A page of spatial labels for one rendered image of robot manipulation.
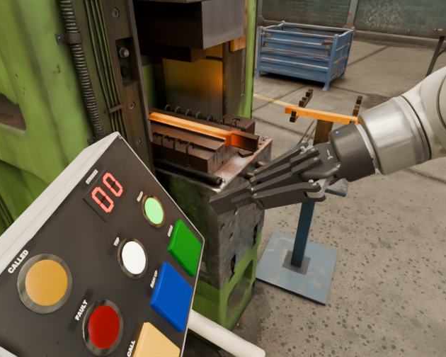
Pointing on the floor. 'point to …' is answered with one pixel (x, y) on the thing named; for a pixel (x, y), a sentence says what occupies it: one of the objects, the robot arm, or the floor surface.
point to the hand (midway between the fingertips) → (233, 198)
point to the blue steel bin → (304, 52)
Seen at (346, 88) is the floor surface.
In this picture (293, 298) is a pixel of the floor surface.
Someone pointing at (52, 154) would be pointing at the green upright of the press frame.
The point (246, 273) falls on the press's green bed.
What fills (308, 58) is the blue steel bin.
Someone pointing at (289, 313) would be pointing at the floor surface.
